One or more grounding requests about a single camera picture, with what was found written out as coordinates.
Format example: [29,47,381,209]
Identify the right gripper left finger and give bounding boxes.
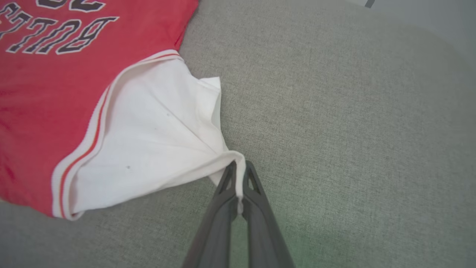
[182,160,239,268]

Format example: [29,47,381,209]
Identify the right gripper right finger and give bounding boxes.
[241,160,296,268]

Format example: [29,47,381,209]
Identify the red and white jersey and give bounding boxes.
[0,0,247,221]

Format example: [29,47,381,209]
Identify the grey fabric sofa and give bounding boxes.
[0,0,476,268]

